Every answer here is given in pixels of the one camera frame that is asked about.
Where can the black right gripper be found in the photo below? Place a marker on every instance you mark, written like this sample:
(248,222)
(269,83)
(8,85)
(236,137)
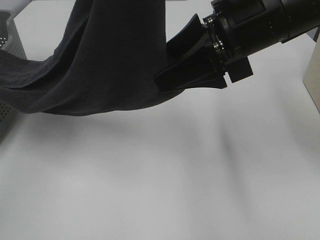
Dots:
(220,54)

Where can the dark grey towel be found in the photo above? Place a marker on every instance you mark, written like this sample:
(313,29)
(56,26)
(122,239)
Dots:
(106,61)

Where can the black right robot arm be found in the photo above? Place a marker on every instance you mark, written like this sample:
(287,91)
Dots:
(259,24)

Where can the beige box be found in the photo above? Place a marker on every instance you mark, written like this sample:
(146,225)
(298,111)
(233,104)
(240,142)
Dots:
(311,78)

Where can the grey perforated plastic basket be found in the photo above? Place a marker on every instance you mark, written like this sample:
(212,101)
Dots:
(10,42)

